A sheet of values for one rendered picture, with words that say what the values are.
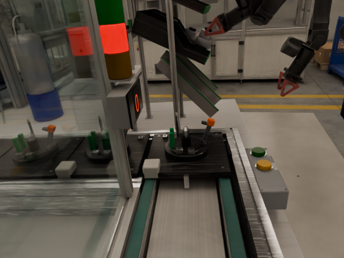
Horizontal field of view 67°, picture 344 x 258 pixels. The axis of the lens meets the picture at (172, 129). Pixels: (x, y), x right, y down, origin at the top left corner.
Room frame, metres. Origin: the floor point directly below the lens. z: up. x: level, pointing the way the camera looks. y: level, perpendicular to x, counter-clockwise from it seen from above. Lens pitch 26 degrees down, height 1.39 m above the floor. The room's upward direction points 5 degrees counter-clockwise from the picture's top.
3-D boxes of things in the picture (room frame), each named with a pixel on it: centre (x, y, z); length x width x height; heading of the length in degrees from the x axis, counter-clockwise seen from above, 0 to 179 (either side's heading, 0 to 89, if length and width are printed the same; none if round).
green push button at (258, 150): (0.66, -0.25, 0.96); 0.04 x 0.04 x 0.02
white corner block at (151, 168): (0.61, 0.07, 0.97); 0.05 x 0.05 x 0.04; 84
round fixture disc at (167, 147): (0.70, -0.04, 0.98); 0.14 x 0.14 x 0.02
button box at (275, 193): (0.59, -0.25, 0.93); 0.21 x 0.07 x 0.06; 174
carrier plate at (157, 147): (0.70, -0.04, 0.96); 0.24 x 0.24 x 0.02; 84
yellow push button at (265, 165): (0.59, -0.25, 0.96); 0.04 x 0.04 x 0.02
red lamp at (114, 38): (0.52, 0.10, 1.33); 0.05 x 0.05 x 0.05
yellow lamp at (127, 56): (0.52, 0.10, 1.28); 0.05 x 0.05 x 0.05
